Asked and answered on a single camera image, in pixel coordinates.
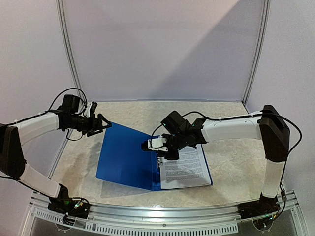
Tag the left aluminium frame post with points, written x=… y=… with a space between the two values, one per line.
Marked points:
x=67 y=43

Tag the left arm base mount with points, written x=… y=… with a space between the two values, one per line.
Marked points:
x=63 y=204

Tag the printed paper sheet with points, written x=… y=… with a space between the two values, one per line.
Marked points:
x=191 y=170

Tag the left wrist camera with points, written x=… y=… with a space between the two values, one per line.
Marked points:
x=90 y=109

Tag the right aluminium frame post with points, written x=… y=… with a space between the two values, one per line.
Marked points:
x=258 y=50

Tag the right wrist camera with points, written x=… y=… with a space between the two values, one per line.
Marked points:
x=156 y=144

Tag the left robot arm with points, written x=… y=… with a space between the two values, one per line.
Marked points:
x=27 y=146

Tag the aluminium frame post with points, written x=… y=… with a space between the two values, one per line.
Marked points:
x=67 y=43
x=258 y=50

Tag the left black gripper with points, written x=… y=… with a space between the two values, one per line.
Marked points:
x=93 y=127

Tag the aluminium front rail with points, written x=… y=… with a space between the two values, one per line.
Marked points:
x=111 y=220

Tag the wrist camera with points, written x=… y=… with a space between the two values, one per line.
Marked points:
x=156 y=144
x=90 y=109

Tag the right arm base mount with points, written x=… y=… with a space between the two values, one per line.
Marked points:
x=264 y=206

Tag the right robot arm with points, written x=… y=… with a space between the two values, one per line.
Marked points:
x=265 y=125

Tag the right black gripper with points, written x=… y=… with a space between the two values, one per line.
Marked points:
x=170 y=151

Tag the blue plastic folder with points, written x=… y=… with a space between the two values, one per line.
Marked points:
x=122 y=160

